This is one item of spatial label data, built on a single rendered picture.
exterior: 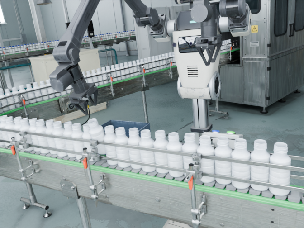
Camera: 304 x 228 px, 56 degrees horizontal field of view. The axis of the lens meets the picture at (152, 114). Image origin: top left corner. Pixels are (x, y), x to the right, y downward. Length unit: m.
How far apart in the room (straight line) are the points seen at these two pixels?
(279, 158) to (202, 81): 0.74
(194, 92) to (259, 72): 3.11
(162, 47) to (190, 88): 5.83
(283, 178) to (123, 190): 0.62
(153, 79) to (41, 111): 1.39
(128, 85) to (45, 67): 2.27
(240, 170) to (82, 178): 0.71
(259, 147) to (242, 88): 3.90
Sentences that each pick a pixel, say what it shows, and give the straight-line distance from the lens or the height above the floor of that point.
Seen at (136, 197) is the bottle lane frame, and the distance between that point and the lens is 1.20.
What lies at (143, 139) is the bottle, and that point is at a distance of 1.08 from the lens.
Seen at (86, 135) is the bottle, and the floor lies 1.13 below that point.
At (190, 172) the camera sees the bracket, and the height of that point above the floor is 1.09.
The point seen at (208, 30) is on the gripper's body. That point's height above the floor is 1.51.
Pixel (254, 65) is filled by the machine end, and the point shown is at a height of 0.77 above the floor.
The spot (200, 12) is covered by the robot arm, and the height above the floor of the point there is 1.57.
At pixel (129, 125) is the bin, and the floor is 0.92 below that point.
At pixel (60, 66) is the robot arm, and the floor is 1.44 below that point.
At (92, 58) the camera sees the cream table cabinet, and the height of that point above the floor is 1.03.
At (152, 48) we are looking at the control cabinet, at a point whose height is 0.95.
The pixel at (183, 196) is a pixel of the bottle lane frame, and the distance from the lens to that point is 1.08.
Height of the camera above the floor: 1.56
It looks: 18 degrees down
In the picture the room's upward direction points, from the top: 6 degrees counter-clockwise
